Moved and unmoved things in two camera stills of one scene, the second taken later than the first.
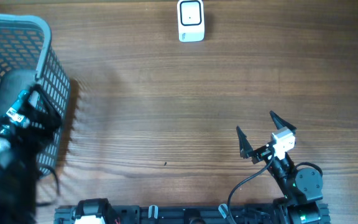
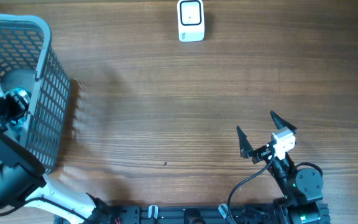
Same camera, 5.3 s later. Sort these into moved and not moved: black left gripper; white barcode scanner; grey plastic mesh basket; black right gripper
Moved: black left gripper
Not moved: white barcode scanner; grey plastic mesh basket; black right gripper
